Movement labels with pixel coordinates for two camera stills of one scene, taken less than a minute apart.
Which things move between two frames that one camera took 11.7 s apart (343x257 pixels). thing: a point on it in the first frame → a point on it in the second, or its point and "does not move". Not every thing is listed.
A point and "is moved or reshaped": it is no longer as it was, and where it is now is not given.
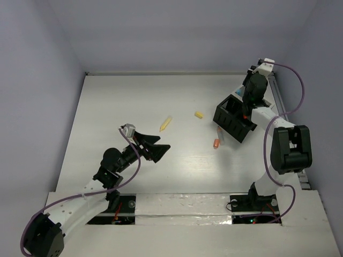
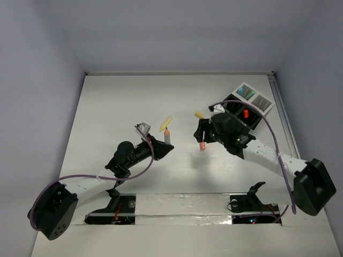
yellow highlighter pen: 165,123 does not move
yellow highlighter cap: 199,114 does not move
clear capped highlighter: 221,136 is moved or reshaped
